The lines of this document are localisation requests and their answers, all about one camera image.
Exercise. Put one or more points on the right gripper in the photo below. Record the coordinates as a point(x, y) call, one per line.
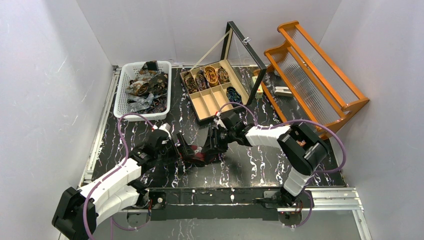
point(213, 139)

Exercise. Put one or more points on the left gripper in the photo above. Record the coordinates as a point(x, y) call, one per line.
point(180, 145)

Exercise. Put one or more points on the red patterned tie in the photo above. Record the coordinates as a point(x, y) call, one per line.
point(197, 157)

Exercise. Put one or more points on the blue green tie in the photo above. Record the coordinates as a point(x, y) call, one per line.
point(233, 95)

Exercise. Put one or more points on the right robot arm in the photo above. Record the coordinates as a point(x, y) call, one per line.
point(303, 148)

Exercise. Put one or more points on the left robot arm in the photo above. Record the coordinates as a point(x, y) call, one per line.
point(81, 210)

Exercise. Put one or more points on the pile of patterned ties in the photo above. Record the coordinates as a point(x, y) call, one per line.
point(147, 93)

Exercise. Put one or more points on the wooden tie storage box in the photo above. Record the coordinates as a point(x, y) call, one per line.
point(207, 102)

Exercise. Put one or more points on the small cream box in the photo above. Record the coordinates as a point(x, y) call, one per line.
point(259, 91)

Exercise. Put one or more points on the rolled purple patterned tie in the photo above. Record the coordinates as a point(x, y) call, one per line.
point(201, 81)

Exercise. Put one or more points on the rolled brown patterned tie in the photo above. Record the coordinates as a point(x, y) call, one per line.
point(223, 76)

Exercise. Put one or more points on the rolled dark striped tie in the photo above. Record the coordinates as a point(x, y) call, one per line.
point(190, 82)

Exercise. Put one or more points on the rolled orange tie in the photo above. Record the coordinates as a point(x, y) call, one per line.
point(211, 76)

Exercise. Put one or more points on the glass box lid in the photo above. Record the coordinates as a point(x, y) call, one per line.
point(241, 62)

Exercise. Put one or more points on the white stapler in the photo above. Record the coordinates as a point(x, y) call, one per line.
point(283, 91)

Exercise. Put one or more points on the orange wooden rack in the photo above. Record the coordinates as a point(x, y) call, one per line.
point(322, 90)

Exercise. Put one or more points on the white plastic basket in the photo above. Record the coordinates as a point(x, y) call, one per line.
point(128, 72)

